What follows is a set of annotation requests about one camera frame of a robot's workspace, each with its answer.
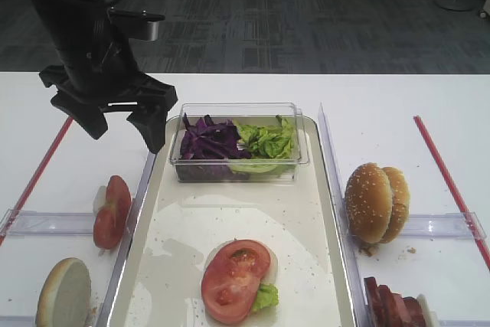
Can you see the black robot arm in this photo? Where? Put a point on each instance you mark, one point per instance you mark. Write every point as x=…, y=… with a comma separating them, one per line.
x=72, y=24

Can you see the clear plastic salad container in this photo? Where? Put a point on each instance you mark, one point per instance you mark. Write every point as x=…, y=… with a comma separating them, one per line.
x=239, y=170

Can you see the green lettuce in container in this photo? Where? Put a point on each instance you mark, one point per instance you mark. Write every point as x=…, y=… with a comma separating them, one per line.
x=268, y=142

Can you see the right clear acrylic cross divider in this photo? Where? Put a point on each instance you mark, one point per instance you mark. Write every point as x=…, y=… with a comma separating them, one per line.
x=460, y=226

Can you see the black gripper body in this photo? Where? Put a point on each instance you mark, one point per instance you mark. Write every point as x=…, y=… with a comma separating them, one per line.
x=88, y=81

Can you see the purple shredded cabbage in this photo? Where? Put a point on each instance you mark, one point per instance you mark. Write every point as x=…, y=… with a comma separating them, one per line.
x=209, y=140

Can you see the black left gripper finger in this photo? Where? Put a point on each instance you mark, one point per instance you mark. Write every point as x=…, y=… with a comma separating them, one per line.
x=90, y=118

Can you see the lower right clear divider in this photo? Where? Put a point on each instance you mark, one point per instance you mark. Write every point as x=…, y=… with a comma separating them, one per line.
x=464, y=323

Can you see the remaining red tomato slices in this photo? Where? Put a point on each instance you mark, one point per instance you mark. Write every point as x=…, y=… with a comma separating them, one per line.
x=110, y=221

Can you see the green lettuce leaf on bun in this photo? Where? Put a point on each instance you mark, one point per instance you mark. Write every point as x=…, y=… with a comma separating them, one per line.
x=267, y=296

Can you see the left clear acrylic long divider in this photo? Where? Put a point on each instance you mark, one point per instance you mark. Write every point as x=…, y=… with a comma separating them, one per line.
x=126, y=246

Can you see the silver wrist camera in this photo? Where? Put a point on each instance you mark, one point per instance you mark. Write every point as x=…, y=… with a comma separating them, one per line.
x=139, y=25

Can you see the white holder behind meat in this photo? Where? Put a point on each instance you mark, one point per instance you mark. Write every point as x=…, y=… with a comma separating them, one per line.
x=430, y=317

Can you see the red tape strip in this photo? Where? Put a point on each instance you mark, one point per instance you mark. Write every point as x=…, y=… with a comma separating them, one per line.
x=42, y=166
x=448, y=181

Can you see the left red tape strip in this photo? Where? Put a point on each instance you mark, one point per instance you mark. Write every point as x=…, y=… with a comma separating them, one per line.
x=42, y=166

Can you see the white serving tray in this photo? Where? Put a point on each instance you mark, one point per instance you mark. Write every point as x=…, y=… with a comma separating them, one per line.
x=182, y=223

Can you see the clear acrylic long divider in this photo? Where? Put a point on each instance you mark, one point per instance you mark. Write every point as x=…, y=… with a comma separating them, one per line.
x=126, y=246
x=358, y=306

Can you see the bun half on left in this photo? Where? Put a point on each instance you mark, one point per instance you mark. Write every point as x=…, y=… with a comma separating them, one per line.
x=65, y=296

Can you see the dark red meat slices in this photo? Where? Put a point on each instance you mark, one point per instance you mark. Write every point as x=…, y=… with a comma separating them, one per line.
x=391, y=309

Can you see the right clear acrylic long divider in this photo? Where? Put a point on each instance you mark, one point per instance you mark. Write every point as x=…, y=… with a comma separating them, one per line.
x=358, y=306

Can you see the left clear acrylic cross divider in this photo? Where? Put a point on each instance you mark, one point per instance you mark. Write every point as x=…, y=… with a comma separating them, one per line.
x=34, y=223

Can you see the white holder behind tomatoes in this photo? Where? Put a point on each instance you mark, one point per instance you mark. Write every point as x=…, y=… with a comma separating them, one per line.
x=100, y=199

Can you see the lower left clear divider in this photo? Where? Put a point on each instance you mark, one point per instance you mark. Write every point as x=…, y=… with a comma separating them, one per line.
x=17, y=321

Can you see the right red tape strip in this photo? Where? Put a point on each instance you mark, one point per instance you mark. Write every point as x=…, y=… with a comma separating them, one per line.
x=448, y=181

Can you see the front sesame bun top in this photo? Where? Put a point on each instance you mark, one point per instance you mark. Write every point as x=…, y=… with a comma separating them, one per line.
x=368, y=201

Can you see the clear acrylic cross divider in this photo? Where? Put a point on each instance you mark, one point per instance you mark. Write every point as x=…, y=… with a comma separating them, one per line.
x=460, y=226
x=34, y=223

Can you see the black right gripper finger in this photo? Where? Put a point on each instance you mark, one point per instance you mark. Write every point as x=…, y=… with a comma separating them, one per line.
x=151, y=125

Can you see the bottom bun on tray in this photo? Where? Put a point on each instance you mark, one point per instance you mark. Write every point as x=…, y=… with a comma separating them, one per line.
x=269, y=277

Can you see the sesame bun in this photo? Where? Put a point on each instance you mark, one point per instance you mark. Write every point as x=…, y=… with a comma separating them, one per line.
x=401, y=203
x=368, y=201

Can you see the rear sesame bun top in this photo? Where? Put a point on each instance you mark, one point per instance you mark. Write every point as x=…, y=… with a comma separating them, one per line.
x=401, y=203

